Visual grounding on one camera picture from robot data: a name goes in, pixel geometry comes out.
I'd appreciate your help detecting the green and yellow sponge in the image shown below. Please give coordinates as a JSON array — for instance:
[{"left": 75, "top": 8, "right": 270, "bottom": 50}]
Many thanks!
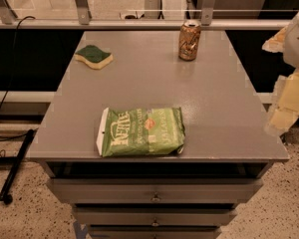
[{"left": 74, "top": 45, "right": 114, "bottom": 70}]

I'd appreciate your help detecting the top grey drawer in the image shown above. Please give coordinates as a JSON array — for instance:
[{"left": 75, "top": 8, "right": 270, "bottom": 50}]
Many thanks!
[{"left": 47, "top": 178, "right": 263, "bottom": 204}]

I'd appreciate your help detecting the bottom grey drawer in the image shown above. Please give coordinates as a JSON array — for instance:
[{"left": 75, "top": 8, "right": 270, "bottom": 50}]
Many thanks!
[{"left": 89, "top": 226, "right": 221, "bottom": 239}]

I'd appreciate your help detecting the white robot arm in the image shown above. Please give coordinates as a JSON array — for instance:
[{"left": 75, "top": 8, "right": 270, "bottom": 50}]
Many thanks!
[{"left": 262, "top": 12, "right": 299, "bottom": 136}]

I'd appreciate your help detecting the right metal bracket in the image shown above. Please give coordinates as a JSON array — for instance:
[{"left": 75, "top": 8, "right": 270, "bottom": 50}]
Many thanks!
[{"left": 196, "top": 0, "right": 215, "bottom": 26}]

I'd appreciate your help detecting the orange soda can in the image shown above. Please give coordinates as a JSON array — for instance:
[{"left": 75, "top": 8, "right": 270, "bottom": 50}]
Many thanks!
[{"left": 178, "top": 20, "right": 201, "bottom": 61}]

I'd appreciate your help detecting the black cable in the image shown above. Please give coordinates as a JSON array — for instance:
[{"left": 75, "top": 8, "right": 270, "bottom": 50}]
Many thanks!
[{"left": 0, "top": 15, "right": 37, "bottom": 142}]

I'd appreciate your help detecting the green Kettle chips bag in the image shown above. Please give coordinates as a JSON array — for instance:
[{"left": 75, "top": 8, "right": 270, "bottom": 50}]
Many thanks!
[{"left": 96, "top": 108, "right": 185, "bottom": 157}]

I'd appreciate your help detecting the metal window rail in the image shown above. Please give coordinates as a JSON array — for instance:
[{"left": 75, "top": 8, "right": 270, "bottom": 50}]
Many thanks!
[{"left": 0, "top": 19, "right": 290, "bottom": 31}]

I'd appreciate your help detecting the middle metal bracket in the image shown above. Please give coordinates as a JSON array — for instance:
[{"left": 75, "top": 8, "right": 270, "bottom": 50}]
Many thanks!
[{"left": 75, "top": 0, "right": 92, "bottom": 25}]

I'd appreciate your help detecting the left metal bracket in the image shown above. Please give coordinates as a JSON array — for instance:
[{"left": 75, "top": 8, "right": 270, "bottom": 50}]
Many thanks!
[{"left": 0, "top": 0, "right": 17, "bottom": 25}]

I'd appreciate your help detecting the middle grey drawer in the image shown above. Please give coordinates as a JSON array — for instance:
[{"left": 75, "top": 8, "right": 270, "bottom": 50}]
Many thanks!
[{"left": 73, "top": 206, "right": 237, "bottom": 227}]

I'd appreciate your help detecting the black bar on floor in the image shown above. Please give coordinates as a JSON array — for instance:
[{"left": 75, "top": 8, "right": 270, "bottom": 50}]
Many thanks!
[{"left": 0, "top": 129, "right": 35, "bottom": 205}]

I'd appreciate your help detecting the metal bracket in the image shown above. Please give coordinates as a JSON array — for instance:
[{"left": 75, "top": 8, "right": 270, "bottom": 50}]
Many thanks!
[
  {"left": 0, "top": 0, "right": 17, "bottom": 25},
  {"left": 75, "top": 0, "right": 92, "bottom": 25},
  {"left": 196, "top": 0, "right": 215, "bottom": 26}
]

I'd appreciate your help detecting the grey drawer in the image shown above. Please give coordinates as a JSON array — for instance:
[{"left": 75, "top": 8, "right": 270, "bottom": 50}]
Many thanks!
[
  {"left": 89, "top": 226, "right": 221, "bottom": 239},
  {"left": 73, "top": 206, "right": 237, "bottom": 227},
  {"left": 47, "top": 178, "right": 263, "bottom": 204}
]

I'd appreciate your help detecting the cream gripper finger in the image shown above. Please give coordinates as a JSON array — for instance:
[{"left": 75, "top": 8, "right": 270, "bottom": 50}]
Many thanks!
[
  {"left": 264, "top": 69, "right": 299, "bottom": 136},
  {"left": 262, "top": 27, "right": 287, "bottom": 53}
]

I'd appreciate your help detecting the grey drawer cabinet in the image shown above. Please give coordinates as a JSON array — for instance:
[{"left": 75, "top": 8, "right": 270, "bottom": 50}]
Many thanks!
[{"left": 28, "top": 31, "right": 288, "bottom": 239}]

